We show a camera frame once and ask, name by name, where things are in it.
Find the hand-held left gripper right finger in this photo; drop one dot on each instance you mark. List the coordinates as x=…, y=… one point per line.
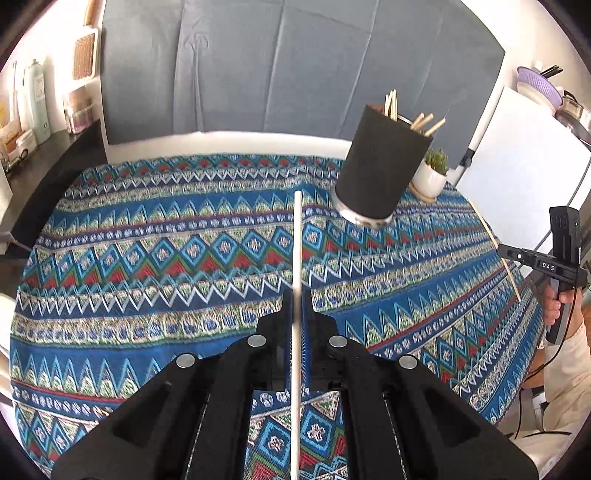
x=308, y=332

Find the clear acrylic organizer box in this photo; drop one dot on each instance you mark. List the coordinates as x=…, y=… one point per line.
x=82, y=113

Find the black clamp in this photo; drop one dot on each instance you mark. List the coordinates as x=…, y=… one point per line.
x=467, y=159

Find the purple colander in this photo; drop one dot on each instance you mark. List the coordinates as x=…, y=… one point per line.
x=538, y=90

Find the black utensil holder cup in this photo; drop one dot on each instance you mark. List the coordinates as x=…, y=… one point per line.
x=383, y=170

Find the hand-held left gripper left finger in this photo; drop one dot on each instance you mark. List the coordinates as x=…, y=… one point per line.
x=288, y=332

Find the white chair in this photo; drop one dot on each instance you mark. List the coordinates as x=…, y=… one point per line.
x=7, y=323

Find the white bottle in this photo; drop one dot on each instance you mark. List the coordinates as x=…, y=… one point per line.
x=19, y=101

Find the steel pot with glass lid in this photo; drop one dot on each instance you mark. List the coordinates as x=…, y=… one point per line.
x=575, y=113

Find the light wooden chopstick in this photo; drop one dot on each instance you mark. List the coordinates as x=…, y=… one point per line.
x=298, y=240
x=436, y=127
x=391, y=106
x=418, y=121
x=395, y=108
x=387, y=105
x=485, y=226
x=425, y=124

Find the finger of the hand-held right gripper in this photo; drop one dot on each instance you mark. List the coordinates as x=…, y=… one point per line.
x=508, y=251

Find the black side counter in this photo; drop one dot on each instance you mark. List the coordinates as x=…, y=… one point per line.
x=46, y=184

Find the person's right hand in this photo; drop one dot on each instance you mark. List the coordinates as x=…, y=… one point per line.
x=551, y=309

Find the round wooden coaster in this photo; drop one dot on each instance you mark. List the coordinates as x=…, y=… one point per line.
x=422, y=196

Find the grey backdrop cloth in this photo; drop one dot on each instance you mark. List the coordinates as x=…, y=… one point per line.
x=277, y=69

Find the succulent in white pot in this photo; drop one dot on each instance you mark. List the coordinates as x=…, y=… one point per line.
x=431, y=177

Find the pale green bottle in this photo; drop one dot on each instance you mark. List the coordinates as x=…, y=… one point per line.
x=39, y=101

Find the blue patterned tablecloth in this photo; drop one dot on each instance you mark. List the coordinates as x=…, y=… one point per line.
x=161, y=277

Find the white board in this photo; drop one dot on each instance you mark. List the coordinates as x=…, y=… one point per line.
x=517, y=161

